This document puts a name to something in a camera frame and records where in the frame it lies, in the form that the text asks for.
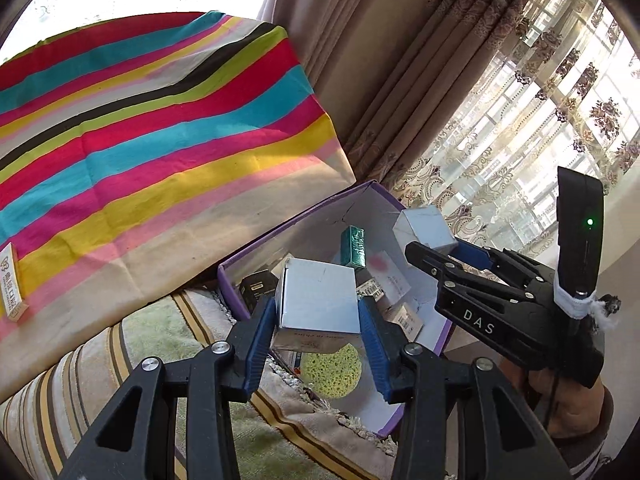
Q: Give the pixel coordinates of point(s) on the white box with barcode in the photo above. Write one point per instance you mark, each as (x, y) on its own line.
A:
(369, 290)
(405, 317)

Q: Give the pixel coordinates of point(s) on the black box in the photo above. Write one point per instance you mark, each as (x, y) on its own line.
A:
(255, 287)

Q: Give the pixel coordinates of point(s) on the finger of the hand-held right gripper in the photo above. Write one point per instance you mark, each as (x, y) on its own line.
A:
(425, 257)
(475, 256)

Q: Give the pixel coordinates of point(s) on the white cube box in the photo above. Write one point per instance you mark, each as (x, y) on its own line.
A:
(422, 227)
(315, 300)

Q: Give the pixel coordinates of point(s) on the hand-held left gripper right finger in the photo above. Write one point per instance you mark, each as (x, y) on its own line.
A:
(375, 350)

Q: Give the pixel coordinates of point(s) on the green box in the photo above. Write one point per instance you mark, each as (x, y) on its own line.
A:
(354, 247)

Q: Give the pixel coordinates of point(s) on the floral lace curtain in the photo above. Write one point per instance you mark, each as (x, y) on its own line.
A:
(525, 85)

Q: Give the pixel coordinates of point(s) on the person's right forearm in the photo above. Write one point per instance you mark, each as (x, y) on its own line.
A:
(585, 455)

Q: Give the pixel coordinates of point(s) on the colourful striped cloth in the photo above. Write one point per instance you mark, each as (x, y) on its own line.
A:
(150, 135)

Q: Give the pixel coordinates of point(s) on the person's right hand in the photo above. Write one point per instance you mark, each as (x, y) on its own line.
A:
(570, 405)

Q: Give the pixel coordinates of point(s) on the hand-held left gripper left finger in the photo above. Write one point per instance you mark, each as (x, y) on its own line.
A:
(260, 345)

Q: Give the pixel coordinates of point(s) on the white box with large lettering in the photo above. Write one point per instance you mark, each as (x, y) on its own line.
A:
(11, 285)

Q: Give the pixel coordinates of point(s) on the purple cardboard box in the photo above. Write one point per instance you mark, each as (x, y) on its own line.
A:
(310, 240)

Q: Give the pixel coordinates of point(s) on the green sponge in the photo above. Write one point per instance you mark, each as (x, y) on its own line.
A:
(330, 370)

